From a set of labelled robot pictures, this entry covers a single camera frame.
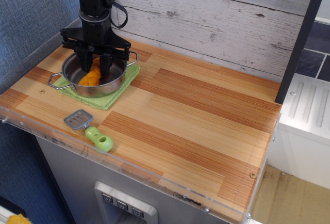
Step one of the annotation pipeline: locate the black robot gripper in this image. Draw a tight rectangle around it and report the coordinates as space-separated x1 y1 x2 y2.
60 18 131 77

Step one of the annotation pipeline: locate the orange plush toy fish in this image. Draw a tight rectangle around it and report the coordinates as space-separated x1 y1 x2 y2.
78 57 102 86

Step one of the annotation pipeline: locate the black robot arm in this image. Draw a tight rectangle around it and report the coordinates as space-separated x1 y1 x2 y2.
60 0 131 76

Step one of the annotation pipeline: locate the stainless steel pot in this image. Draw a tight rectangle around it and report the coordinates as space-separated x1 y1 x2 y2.
48 51 138 98

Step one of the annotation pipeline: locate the green folded cloth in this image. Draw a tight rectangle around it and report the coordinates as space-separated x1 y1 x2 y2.
48 64 140 110

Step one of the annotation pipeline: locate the clear acrylic table guard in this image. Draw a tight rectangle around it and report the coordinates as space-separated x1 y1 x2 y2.
0 106 282 224

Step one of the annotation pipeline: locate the silver dispenser button panel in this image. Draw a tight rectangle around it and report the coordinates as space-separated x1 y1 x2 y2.
94 181 158 223

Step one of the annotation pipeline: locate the yellow object at corner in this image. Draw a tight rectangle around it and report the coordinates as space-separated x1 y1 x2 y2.
6 214 32 224

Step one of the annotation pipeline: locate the white ribbed cabinet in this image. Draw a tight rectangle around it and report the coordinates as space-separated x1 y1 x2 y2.
267 74 329 188

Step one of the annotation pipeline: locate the grey spatula green handle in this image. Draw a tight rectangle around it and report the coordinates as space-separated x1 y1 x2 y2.
63 109 113 152

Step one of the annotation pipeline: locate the black right support post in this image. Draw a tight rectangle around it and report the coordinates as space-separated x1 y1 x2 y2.
275 0 322 104

